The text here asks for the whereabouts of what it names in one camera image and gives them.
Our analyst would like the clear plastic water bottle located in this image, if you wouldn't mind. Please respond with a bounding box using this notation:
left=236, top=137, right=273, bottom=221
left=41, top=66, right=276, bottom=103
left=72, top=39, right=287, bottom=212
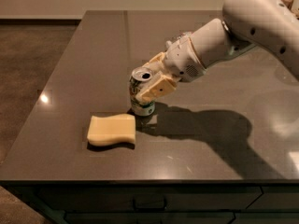
left=165, top=31, right=192, bottom=50

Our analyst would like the dark cabinet drawer with handle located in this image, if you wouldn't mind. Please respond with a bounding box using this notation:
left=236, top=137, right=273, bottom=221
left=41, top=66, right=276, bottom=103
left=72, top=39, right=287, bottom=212
left=38, top=186, right=262, bottom=213

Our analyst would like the dark right cabinet drawer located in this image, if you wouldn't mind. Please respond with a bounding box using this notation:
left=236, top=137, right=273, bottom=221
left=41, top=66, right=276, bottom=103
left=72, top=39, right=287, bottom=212
left=248, top=186, right=299, bottom=212

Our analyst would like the green 7up soda can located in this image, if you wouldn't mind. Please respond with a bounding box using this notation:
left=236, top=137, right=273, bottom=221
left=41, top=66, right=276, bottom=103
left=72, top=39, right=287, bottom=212
left=129, top=66, right=156, bottom=117

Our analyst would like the black wire napkin basket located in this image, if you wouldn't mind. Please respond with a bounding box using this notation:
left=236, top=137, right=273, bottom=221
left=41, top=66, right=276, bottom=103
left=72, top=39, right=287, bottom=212
left=281, top=0, right=299, bottom=20

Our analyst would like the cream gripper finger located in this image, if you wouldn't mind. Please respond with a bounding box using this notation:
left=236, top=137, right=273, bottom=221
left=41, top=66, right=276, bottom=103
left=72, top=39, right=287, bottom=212
left=144, top=52, right=165, bottom=73
left=135, top=72, right=178, bottom=104

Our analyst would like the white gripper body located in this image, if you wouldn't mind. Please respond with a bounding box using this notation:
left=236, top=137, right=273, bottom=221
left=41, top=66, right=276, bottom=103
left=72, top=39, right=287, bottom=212
left=164, top=35, right=206, bottom=82

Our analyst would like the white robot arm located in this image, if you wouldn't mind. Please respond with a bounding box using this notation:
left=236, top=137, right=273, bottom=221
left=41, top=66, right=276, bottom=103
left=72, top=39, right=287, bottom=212
left=136, top=0, right=299, bottom=103

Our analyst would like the yellow sponge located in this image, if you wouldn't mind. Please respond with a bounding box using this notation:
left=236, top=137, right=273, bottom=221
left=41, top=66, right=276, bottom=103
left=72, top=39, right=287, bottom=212
left=87, top=114, right=135, bottom=147

